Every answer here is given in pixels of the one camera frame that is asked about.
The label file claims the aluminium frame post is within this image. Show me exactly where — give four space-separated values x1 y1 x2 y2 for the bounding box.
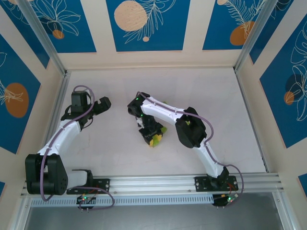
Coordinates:
18 0 68 76
234 0 280 72

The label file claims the slotted grey cable duct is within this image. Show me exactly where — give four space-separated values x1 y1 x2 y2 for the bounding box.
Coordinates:
30 194 214 207

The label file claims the aluminium mounting rail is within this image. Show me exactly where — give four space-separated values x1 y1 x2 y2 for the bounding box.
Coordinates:
20 173 281 197

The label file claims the aluminium table edge rail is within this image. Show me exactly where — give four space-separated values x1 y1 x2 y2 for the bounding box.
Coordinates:
35 70 71 179
234 68 271 173

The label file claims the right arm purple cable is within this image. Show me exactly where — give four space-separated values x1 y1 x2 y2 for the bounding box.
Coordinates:
135 91 245 199

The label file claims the grey metal sheet panel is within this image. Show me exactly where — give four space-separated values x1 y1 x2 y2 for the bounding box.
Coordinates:
24 191 288 230

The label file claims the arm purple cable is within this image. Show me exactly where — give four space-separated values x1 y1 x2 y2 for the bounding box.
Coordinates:
40 85 115 211
135 91 245 199

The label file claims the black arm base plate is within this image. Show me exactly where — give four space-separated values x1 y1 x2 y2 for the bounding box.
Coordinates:
66 178 111 195
194 176 237 192

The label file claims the blue floral wall panel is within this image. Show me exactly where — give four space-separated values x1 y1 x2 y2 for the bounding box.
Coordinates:
25 0 97 54
0 33 42 155
202 0 267 51
260 23 307 150
106 0 191 52
249 0 307 65
0 0 50 70

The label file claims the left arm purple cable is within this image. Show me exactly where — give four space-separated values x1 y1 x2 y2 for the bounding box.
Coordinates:
40 85 115 211

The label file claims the black controller board mount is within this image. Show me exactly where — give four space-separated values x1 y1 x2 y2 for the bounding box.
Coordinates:
212 194 238 209
76 194 97 213

